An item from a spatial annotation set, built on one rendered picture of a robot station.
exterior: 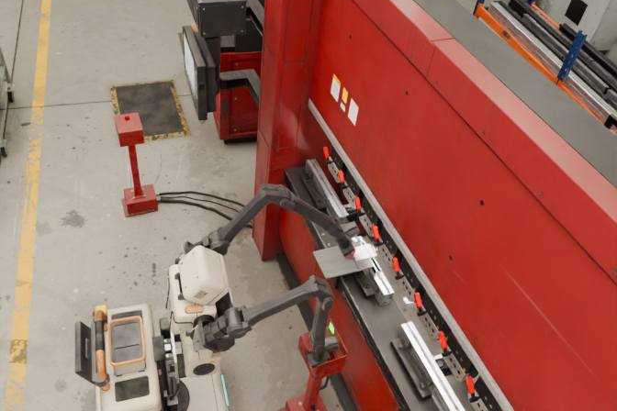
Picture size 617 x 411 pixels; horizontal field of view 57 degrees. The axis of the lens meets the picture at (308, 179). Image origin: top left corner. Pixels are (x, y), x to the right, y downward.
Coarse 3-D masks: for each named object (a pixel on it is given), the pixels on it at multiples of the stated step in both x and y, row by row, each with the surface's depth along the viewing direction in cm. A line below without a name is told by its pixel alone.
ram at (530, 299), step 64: (320, 64) 300; (384, 64) 238; (384, 128) 249; (448, 128) 204; (384, 192) 260; (448, 192) 211; (512, 192) 178; (448, 256) 219; (512, 256) 184; (576, 256) 159; (448, 320) 228; (512, 320) 190; (576, 320) 163; (512, 384) 197; (576, 384) 168
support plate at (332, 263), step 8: (328, 248) 297; (336, 248) 297; (320, 256) 292; (328, 256) 293; (336, 256) 293; (320, 264) 288; (328, 264) 289; (336, 264) 289; (344, 264) 290; (352, 264) 290; (360, 264) 291; (368, 264) 292; (328, 272) 285; (336, 272) 285; (344, 272) 286; (352, 272) 288
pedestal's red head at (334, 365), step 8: (328, 328) 287; (304, 336) 282; (328, 336) 284; (304, 344) 280; (304, 352) 282; (328, 352) 282; (336, 352) 286; (304, 360) 285; (336, 360) 272; (344, 360) 276; (312, 368) 278; (320, 368) 272; (328, 368) 275; (336, 368) 279; (312, 376) 278; (320, 376) 278
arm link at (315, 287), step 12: (312, 276) 230; (300, 288) 228; (312, 288) 227; (324, 288) 230; (276, 300) 229; (288, 300) 227; (300, 300) 229; (228, 312) 231; (252, 312) 229; (264, 312) 228; (276, 312) 230; (240, 324) 227; (252, 324) 230; (240, 336) 230
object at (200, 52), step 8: (184, 32) 327; (192, 32) 325; (192, 40) 318; (200, 40) 325; (184, 48) 339; (192, 48) 313; (200, 48) 319; (184, 56) 343; (192, 56) 310; (200, 56) 308; (208, 56) 314; (200, 64) 302; (208, 64) 308; (200, 72) 303; (208, 72) 308; (200, 80) 306; (208, 80) 311; (200, 88) 310; (208, 88) 315; (192, 96) 334; (200, 96) 313; (208, 96) 319; (200, 104) 317; (208, 104) 322; (200, 112) 320; (208, 112) 326
